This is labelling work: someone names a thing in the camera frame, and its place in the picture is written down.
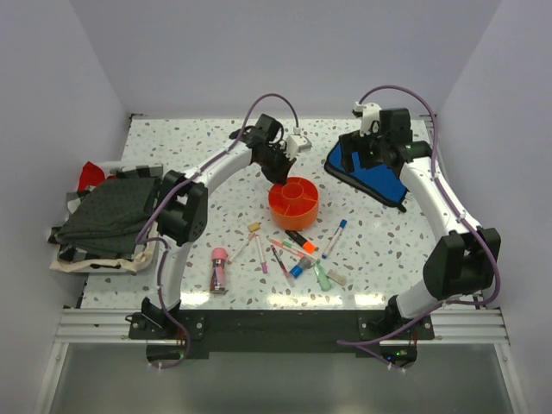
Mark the blue capped white marker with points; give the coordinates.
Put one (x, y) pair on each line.
(335, 237)

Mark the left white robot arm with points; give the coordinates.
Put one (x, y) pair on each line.
(181, 213)

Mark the dark red gel pen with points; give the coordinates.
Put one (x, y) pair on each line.
(288, 277)

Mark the aluminium frame rail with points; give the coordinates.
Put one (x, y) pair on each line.
(90, 326)

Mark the pink capped glitter tube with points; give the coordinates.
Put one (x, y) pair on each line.
(218, 278)

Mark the blue grey glue stick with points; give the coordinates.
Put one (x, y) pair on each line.
(304, 263)

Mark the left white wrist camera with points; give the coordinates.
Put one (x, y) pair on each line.
(295, 145)

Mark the beige rectangular eraser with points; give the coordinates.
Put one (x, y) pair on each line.
(336, 277)

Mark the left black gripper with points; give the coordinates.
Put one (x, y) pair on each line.
(279, 177)

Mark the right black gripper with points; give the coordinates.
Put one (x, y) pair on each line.
(351, 143)

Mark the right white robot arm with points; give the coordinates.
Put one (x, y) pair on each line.
(465, 258)

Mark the green capped orange marker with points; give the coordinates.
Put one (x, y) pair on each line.
(293, 250)

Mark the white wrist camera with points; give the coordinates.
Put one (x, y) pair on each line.
(295, 145)
(369, 114)

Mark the black orange highlighter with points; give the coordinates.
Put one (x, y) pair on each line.
(301, 241)

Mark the blue black pencil pouch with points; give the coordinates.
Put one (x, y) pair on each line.
(378, 182)

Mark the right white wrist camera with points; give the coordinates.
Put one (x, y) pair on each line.
(369, 114)

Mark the green correction tape pen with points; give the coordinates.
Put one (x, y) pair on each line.
(321, 275)

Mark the pile of folded cloths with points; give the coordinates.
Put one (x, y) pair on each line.
(105, 213)

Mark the orange round organizer container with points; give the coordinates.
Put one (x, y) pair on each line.
(294, 205)

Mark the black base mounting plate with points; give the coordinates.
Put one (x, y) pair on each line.
(264, 331)

